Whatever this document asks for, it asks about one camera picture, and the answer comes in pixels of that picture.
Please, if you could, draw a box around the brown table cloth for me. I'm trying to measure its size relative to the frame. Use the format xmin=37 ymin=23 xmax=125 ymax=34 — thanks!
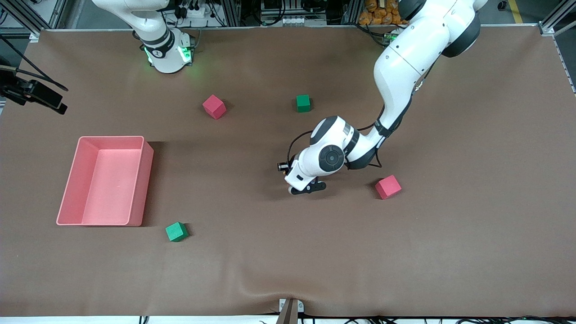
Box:
xmin=0 ymin=25 xmax=576 ymax=318

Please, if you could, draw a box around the red foam cube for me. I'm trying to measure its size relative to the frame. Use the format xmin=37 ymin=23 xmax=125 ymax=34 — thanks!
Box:
xmin=375 ymin=175 xmax=402 ymax=200
xmin=202 ymin=94 xmax=227 ymax=120

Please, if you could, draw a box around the pink plastic bin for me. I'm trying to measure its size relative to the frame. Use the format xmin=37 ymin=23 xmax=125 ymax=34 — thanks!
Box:
xmin=56 ymin=136 xmax=154 ymax=226

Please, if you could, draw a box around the white power strip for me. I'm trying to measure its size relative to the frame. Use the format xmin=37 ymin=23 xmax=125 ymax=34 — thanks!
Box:
xmin=280 ymin=16 xmax=327 ymax=26

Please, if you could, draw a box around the power strip with black plugs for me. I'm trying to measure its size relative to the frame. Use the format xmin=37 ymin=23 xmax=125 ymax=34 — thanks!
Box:
xmin=173 ymin=0 xmax=216 ymax=18

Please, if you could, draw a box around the bag of orange items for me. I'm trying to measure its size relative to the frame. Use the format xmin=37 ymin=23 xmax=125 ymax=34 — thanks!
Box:
xmin=359 ymin=0 xmax=408 ymax=26

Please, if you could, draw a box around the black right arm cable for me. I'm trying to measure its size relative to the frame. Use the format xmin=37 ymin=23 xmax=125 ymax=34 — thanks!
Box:
xmin=0 ymin=36 xmax=69 ymax=92

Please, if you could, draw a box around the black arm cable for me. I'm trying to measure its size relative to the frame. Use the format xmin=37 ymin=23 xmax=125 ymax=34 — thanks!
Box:
xmin=0 ymin=36 xmax=69 ymax=92
xmin=287 ymin=54 xmax=432 ymax=169

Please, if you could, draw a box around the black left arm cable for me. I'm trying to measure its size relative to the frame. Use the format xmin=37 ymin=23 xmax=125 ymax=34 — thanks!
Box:
xmin=287 ymin=54 xmax=432 ymax=169

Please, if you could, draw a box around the aluminium frame profile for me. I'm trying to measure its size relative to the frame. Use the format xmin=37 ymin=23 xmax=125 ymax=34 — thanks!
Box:
xmin=344 ymin=0 xmax=363 ymax=25
xmin=538 ymin=0 xmax=576 ymax=36
xmin=9 ymin=0 xmax=68 ymax=42
xmin=220 ymin=0 xmax=241 ymax=27

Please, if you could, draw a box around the metal table edge bracket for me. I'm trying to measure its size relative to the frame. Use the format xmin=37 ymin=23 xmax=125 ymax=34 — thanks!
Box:
xmin=278 ymin=298 xmax=305 ymax=324

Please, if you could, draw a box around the black floor cable bundle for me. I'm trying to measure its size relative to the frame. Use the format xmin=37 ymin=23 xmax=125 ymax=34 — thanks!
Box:
xmin=299 ymin=315 xmax=576 ymax=324

